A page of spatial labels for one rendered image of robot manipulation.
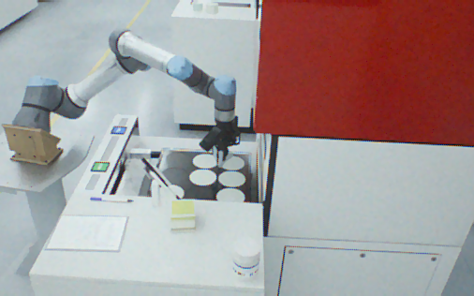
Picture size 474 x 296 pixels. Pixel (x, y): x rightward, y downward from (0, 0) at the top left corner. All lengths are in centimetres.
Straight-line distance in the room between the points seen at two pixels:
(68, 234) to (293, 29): 85
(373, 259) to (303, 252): 25
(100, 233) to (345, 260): 84
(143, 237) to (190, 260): 17
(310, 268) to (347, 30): 87
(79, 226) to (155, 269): 29
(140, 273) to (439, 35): 99
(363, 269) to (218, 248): 62
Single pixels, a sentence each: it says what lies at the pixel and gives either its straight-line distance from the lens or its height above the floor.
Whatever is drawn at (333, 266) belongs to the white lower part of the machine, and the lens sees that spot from 167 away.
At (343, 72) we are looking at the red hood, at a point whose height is 143.
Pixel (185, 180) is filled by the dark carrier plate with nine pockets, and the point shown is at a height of 90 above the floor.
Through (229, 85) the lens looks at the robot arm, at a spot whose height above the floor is 126.
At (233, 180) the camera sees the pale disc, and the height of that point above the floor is 90.
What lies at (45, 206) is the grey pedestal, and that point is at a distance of 210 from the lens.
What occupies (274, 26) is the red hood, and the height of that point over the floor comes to 154.
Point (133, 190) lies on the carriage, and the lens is 164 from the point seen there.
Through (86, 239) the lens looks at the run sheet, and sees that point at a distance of 135.
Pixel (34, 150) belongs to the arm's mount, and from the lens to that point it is 195.
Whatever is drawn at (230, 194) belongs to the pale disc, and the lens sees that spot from 158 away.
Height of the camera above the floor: 188
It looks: 32 degrees down
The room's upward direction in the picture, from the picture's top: 3 degrees clockwise
